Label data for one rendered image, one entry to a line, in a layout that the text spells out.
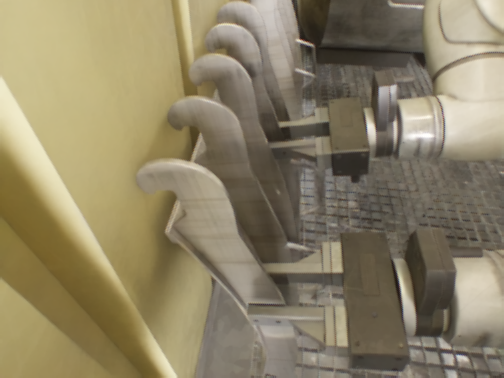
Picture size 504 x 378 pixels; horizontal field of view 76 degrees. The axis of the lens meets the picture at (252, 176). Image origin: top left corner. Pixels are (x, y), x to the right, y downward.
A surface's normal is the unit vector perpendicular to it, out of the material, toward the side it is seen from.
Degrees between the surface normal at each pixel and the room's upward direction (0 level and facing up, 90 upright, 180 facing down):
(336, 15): 90
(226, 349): 0
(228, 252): 90
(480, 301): 33
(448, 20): 73
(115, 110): 90
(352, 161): 90
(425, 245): 13
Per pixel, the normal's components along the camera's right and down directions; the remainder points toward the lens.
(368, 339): -0.20, -0.69
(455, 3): -0.93, -0.11
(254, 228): -0.11, 0.72
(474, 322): -0.21, 0.17
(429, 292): -0.18, 0.40
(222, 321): 0.03, -0.69
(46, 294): 0.99, 0.10
